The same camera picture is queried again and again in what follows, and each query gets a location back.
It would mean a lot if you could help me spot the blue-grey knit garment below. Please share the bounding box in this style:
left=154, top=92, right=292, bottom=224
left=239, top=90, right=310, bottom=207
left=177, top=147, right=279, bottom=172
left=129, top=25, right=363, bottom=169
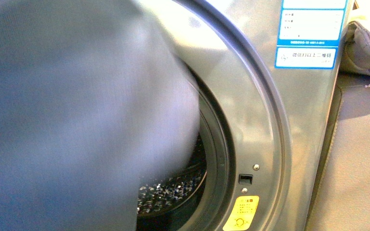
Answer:
left=0, top=0, right=199, bottom=231

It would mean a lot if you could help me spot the grey front-load washing machine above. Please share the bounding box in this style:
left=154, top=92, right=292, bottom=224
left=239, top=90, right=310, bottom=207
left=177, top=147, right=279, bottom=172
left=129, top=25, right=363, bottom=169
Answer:
left=137, top=0, right=353, bottom=231

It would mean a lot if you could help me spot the orange warning sticker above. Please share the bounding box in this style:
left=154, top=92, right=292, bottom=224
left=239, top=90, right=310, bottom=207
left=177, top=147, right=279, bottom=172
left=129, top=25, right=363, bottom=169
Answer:
left=223, top=195, right=260, bottom=231

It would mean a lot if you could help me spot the blue white energy label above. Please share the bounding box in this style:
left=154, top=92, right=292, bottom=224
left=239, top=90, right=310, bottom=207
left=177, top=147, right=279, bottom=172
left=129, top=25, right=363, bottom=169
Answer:
left=275, top=0, right=349, bottom=69

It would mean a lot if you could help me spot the grey-brown fabric floor mat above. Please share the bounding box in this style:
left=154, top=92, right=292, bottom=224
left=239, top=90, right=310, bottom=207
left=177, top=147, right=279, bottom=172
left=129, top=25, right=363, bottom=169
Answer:
left=305, top=73, right=370, bottom=231

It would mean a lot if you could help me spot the beige grey crumpled cloth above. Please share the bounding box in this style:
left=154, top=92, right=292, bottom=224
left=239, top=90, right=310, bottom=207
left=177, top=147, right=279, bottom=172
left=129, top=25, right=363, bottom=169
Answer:
left=340, top=0, right=370, bottom=88

